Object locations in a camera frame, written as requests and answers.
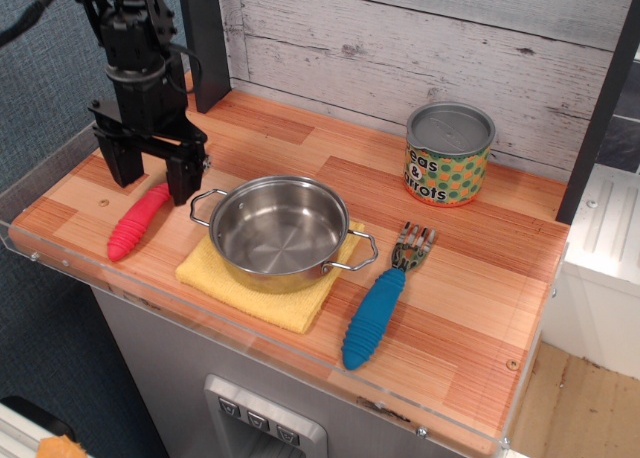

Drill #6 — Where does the orange object bottom left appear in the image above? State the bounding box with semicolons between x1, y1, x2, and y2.
36;435;88;458

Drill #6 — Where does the white toy sink unit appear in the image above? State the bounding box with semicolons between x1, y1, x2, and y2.
541;164;639;378

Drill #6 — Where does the red handled metal spoon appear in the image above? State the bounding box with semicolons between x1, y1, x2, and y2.
107;183;170;261

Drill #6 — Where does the clear acrylic guard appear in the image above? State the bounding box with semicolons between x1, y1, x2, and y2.
13;91;568;457

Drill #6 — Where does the grey cabinet with dispenser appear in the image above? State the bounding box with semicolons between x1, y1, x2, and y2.
94;289;454;457

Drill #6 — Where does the yellow cloth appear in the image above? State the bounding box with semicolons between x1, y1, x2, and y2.
175;237;342;334

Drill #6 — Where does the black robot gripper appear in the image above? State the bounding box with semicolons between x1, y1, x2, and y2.
90;65;209;206

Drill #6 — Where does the dark post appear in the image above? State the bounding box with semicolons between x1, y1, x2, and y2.
556;0;639;225
180;0;231;113

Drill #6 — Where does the blue handled metal fork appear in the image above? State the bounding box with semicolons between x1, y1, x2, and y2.
341;222;436;370

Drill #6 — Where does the dark right post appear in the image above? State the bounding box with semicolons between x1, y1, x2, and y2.
556;0;639;225

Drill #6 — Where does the peas and carrots can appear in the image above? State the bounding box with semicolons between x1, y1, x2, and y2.
404;102;496;208

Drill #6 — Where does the stainless steel pot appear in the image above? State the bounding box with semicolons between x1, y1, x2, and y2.
190;175;379;294

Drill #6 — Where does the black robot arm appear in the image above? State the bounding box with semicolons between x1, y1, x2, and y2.
76;0;208;205

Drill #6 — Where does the dark left post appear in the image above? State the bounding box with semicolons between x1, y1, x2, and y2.
180;0;231;113

